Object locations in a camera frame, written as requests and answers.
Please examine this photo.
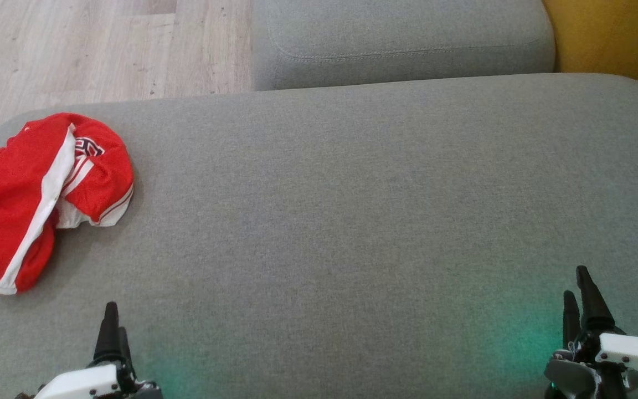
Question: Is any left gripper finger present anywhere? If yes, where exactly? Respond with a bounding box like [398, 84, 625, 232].
[94, 302, 121, 364]
[117, 327, 135, 381]

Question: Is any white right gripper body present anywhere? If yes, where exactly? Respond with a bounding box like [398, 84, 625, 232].
[543, 327, 638, 399]

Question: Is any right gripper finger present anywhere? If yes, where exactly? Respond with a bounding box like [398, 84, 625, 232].
[563, 291, 582, 350]
[576, 266, 616, 333]

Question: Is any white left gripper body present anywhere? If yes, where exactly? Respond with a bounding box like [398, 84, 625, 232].
[17, 357, 163, 399]

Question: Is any large grey sofa seat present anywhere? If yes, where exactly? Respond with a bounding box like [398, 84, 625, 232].
[0, 73, 638, 399]

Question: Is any grey stitched sofa cushion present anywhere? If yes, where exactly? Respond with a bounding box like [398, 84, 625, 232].
[251, 0, 557, 92]

